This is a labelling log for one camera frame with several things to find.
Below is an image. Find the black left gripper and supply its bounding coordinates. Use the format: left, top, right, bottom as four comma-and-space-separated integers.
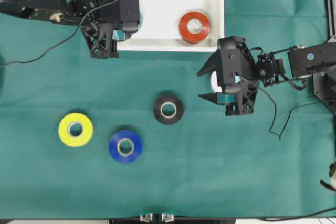
81, 0, 140, 58

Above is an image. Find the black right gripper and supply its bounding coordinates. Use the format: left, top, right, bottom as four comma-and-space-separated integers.
197, 36, 259, 116

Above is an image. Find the red tape roll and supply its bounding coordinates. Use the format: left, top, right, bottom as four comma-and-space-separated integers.
178, 11, 211, 44

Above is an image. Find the black tape roll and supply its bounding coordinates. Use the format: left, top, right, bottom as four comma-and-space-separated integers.
153, 95, 184, 125

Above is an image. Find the yellow tape roll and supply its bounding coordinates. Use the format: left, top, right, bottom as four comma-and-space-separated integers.
58, 113, 94, 147

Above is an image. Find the teal tape roll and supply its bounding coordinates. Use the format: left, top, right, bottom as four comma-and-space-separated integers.
138, 11, 143, 30

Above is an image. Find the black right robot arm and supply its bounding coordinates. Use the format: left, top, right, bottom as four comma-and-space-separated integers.
198, 36, 335, 115

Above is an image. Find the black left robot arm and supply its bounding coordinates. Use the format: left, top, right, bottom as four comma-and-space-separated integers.
1, 0, 141, 59

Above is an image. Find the white tape roll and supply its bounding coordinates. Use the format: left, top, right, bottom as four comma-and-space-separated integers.
210, 71, 223, 93

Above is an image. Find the white plastic case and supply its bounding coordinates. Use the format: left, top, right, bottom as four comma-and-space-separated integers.
118, 0, 225, 52

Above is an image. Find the blue tape roll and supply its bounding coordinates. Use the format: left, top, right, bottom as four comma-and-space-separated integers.
109, 130, 143, 164

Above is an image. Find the green table cloth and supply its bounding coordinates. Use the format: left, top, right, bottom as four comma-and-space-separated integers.
1, 15, 335, 219

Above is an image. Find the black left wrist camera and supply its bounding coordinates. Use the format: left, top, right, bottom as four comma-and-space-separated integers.
122, 20, 139, 34

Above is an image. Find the black left camera cable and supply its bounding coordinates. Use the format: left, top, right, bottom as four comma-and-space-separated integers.
0, 0, 128, 67

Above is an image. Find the black camera cable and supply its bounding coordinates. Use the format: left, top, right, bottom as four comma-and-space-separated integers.
0, 0, 128, 67
236, 77, 336, 141

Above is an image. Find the black right camera cable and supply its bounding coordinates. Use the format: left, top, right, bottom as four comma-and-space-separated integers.
236, 77, 336, 141

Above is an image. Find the black aluminium frame rail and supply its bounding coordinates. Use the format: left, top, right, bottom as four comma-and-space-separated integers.
324, 0, 335, 44

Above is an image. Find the silver table bracket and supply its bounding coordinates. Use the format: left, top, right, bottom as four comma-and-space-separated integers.
140, 213, 153, 223
161, 213, 174, 223

